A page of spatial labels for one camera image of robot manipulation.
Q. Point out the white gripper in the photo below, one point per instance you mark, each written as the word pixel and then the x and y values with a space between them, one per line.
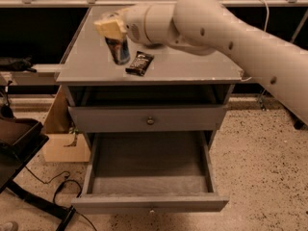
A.
pixel 134 22

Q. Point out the red bull can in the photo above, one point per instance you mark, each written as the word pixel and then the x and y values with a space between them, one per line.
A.
pixel 119 50

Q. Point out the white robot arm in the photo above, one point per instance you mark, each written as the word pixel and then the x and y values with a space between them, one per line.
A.
pixel 198 26

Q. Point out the closed grey upper drawer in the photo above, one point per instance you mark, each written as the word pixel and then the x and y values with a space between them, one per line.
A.
pixel 147 119

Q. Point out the grey drawer cabinet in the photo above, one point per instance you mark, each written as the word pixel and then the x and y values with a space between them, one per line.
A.
pixel 90 78

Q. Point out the open grey middle drawer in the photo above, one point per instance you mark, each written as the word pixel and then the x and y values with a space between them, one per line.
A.
pixel 156 172

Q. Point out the black snack bar wrapper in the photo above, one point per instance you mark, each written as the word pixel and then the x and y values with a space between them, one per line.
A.
pixel 140 64

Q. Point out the cardboard box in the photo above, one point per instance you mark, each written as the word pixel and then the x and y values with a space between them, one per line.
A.
pixel 66 144

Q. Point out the black chair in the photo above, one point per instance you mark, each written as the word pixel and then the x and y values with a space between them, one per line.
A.
pixel 20 140

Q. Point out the black bag on rail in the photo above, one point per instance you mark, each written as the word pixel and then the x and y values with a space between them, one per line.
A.
pixel 16 64

